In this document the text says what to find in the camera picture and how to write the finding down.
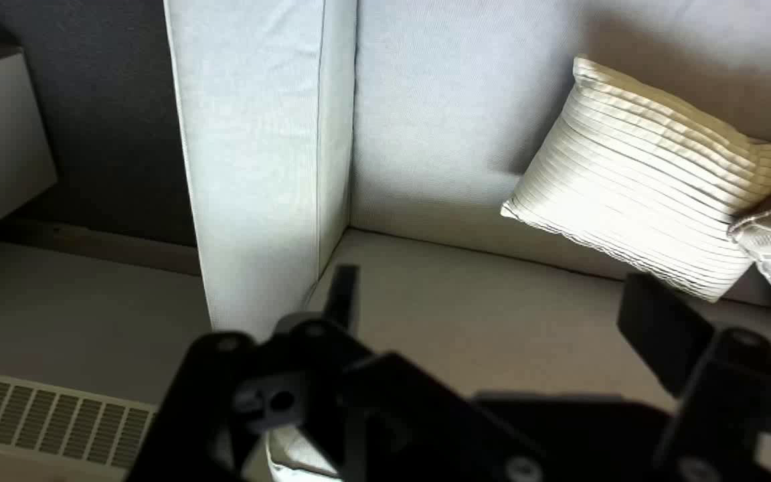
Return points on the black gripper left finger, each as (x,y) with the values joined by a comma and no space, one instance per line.
(252,419)

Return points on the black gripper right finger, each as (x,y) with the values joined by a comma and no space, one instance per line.
(742,411)

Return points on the cream pleated pillow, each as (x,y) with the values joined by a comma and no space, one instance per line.
(643,177)

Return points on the heater vent grille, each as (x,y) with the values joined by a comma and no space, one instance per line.
(47,417)

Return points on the grey sofa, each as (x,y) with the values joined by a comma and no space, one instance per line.
(261,135)

